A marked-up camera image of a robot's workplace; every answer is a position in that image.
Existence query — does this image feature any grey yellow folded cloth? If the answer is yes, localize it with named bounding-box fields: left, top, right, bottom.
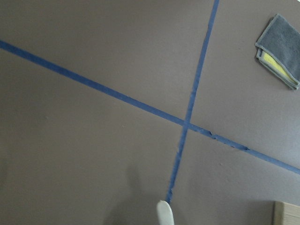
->
left=255, top=14, right=300, bottom=90

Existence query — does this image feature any wooden cutting board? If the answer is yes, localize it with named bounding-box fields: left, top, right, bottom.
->
left=273, top=201, right=300, bottom=225

